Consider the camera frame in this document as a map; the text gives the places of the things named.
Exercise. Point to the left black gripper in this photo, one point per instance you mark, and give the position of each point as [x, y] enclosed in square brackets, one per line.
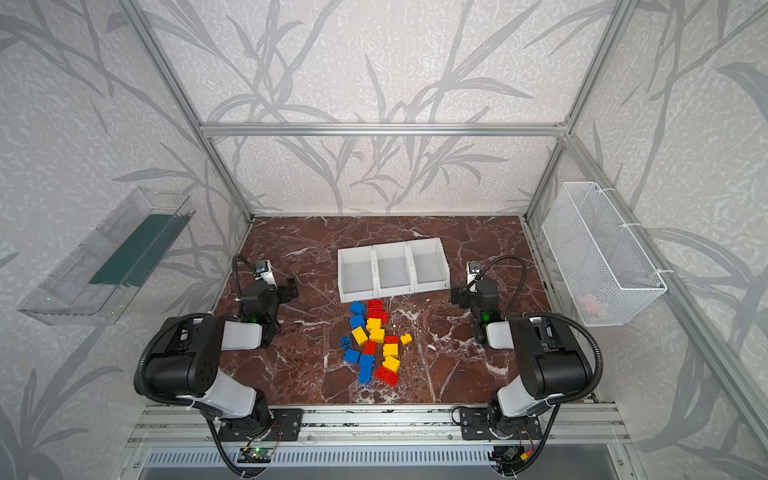
[282, 291]

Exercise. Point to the blue long brick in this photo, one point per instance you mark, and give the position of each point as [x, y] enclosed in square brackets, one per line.
[366, 364]

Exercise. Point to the left circuit board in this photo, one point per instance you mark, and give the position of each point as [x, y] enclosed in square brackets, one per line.
[255, 455]

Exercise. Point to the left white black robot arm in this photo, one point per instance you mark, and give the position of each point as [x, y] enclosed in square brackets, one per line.
[181, 366]

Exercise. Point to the blue small brick lower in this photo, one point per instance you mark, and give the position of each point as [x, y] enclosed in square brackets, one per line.
[352, 356]

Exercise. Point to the white middle bin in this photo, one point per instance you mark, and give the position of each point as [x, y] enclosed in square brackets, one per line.
[393, 269]

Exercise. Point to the white wire mesh basket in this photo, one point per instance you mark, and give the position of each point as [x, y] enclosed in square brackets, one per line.
[597, 253]

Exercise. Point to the clear acrylic wall shelf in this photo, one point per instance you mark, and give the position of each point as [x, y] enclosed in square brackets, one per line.
[98, 280]

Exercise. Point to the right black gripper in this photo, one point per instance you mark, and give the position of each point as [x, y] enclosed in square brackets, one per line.
[465, 294]

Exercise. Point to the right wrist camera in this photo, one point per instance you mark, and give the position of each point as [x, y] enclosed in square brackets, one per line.
[473, 269]

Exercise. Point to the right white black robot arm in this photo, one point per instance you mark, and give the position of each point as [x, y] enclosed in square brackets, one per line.
[559, 361]

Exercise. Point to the pink object in basket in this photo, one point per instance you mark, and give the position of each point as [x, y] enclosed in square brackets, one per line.
[591, 306]

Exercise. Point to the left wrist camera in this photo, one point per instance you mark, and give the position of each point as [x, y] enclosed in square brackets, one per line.
[263, 270]

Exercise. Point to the white right bin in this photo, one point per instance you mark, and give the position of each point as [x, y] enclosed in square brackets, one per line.
[430, 267]

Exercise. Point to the red long studded brick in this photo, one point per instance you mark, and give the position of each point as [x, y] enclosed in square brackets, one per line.
[379, 314]

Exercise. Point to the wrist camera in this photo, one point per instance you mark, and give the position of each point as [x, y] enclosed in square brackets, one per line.
[473, 269]
[263, 270]

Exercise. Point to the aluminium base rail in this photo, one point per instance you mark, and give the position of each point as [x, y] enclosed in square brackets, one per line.
[385, 425]

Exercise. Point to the white bin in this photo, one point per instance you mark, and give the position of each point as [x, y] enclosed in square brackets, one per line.
[393, 269]
[430, 267]
[356, 274]

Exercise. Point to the white left bin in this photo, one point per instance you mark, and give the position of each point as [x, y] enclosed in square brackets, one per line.
[356, 274]

